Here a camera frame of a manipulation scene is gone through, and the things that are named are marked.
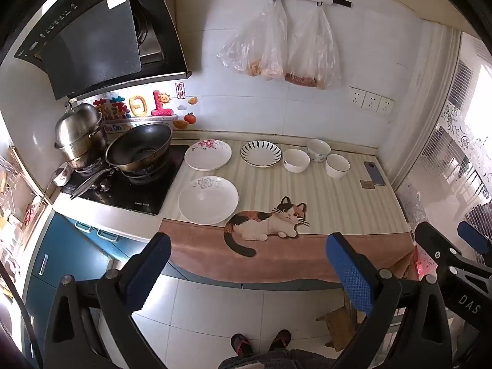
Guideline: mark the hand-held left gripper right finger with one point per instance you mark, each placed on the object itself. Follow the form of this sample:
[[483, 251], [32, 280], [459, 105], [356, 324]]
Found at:
[[349, 276]]

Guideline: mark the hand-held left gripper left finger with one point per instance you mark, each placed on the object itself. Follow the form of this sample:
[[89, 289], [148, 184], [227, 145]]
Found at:
[[150, 273]]

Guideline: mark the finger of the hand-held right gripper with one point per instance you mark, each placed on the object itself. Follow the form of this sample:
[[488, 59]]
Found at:
[[472, 236], [434, 240]]

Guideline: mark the grey floral white plate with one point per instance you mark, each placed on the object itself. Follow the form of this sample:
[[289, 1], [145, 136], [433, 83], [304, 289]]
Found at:
[[207, 203]]

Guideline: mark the dark rimmed white bowl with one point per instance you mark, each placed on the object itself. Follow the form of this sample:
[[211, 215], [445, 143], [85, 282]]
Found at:
[[338, 167]]

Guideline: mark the plain white bowl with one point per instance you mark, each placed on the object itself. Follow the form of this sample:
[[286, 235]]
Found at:
[[296, 161]]

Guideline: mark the pink floral white plate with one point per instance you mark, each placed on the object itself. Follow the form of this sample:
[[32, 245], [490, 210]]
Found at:
[[207, 157]]

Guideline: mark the blue dotted white bowl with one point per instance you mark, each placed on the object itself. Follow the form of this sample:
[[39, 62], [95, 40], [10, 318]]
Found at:
[[318, 150]]

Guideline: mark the black striped white plate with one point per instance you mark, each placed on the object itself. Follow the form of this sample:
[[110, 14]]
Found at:
[[260, 154]]

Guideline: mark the pink printed plastic bag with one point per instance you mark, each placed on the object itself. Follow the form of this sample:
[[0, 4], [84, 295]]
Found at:
[[424, 263]]

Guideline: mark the wooden stool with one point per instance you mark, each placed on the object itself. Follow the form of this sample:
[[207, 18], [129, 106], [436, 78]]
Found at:
[[340, 326]]

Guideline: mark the striped cat print mat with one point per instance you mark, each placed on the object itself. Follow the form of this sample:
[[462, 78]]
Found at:
[[330, 207]]

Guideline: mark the black gas stove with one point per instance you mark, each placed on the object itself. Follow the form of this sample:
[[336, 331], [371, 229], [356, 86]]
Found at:
[[153, 196]]

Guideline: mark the blue kitchen cabinet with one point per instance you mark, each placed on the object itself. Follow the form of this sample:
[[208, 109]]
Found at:
[[65, 253]]

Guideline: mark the brown mat label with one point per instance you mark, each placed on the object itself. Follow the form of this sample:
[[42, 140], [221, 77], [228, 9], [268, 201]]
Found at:
[[368, 184]]

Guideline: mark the blue smartphone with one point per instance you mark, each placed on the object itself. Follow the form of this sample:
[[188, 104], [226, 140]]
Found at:
[[374, 173]]

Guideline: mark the person's right slipper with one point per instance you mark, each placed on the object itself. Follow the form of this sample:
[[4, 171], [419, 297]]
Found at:
[[280, 339]]

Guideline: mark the person's slipper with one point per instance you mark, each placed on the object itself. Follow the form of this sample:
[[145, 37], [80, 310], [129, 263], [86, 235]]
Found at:
[[280, 339], [241, 345]]

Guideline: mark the frosted floral window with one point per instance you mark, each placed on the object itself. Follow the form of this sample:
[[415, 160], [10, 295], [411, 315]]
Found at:
[[453, 142]]

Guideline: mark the person's grey fuzzy clothing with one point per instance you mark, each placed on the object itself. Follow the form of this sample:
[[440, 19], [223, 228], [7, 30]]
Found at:
[[276, 359]]

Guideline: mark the person's left slipper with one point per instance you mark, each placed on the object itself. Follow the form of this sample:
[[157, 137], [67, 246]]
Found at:
[[241, 345]]

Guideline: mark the black wok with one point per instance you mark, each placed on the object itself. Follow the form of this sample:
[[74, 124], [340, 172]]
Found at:
[[140, 146]]

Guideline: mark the small floral cup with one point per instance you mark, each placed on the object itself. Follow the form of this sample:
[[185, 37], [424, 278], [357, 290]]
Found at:
[[61, 176]]

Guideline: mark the cluttered side shelf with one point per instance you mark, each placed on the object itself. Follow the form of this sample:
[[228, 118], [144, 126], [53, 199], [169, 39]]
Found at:
[[19, 207]]

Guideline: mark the stainless steel steamer pot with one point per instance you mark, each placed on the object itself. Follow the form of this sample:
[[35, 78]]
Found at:
[[78, 130]]

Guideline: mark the clear plastic bag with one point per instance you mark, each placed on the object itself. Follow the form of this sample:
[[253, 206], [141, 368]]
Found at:
[[313, 50], [244, 46], [275, 46]]

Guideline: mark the black range hood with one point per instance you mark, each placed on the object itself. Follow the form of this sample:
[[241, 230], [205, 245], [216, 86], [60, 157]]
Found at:
[[96, 42]]

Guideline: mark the white wall socket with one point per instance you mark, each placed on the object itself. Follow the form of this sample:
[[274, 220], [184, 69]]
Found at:
[[386, 105], [371, 102], [357, 96]]

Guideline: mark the red persimmon wall sticker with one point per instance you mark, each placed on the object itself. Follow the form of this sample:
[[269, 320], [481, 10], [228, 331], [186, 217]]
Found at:
[[189, 118]]

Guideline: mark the colourful letter wall sticker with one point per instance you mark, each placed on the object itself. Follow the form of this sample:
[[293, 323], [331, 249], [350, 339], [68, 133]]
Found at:
[[159, 103]]

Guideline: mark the red seal wall sticker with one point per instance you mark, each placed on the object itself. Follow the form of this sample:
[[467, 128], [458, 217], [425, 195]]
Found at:
[[180, 90]]

